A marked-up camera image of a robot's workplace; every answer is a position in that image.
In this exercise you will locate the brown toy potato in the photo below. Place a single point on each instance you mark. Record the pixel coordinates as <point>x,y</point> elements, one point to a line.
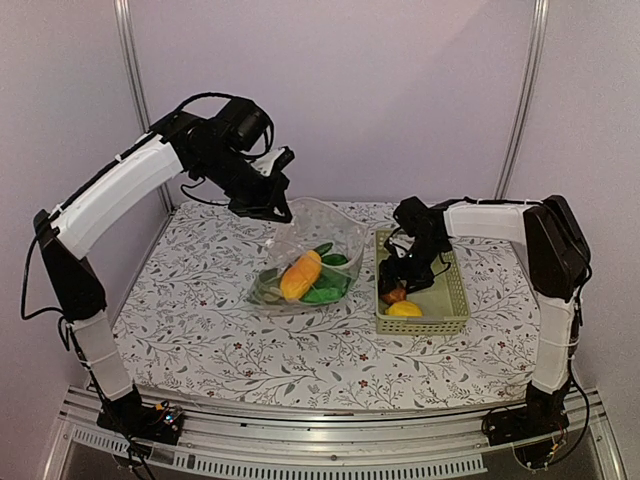
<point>396,295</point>

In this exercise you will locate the orange yellow toy mango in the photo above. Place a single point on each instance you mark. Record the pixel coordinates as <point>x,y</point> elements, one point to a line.
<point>300,277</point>

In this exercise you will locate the aluminium frame post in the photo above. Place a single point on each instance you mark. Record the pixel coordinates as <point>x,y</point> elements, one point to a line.
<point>526,94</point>
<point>126,36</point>

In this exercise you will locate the beige perforated plastic basket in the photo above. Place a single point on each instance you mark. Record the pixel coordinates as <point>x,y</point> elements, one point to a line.
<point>445,305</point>

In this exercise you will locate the green toy cucumber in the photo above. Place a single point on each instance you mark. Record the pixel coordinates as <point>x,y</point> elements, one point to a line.
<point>324,248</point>

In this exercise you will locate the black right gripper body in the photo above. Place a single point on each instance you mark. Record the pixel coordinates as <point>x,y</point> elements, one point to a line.
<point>416,269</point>

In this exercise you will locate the front aluminium rail frame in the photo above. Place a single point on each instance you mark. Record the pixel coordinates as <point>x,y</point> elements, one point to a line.
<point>223,439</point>

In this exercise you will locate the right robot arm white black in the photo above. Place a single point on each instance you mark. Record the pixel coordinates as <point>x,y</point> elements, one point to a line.
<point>558,260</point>

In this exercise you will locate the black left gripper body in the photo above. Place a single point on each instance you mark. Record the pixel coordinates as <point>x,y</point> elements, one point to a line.
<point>244,187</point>

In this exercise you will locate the green yellow toy avocado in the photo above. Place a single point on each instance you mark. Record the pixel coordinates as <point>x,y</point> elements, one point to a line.
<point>265,289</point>

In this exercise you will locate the clear pink zip top bag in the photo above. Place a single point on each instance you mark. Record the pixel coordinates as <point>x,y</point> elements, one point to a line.
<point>314,222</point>

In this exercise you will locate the yellow toy lemon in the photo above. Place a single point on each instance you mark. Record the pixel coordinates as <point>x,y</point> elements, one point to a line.
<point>404,308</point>

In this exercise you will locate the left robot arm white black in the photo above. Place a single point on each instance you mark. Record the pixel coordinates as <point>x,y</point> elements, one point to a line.
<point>221,138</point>

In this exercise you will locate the green white toy bok choy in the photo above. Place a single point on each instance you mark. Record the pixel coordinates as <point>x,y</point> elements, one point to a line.
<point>332,284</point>

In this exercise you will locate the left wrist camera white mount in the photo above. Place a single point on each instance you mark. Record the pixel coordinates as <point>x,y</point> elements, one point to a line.
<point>274,161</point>

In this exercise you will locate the left aluminium frame post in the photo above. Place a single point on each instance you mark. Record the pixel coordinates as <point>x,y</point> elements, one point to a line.
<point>126,36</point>

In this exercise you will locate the right aluminium frame post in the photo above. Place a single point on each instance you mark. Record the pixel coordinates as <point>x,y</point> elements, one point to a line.
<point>526,94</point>

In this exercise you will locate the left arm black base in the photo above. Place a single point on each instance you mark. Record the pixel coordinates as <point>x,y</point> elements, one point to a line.
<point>160,423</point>

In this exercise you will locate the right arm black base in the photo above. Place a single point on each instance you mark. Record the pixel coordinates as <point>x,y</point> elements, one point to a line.
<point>541,422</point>

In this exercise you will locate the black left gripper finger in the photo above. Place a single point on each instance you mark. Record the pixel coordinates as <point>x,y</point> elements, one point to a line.
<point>269,213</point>
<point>281,212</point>

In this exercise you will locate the floral patterned table mat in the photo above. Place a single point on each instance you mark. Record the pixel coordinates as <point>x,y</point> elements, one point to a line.
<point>187,326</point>

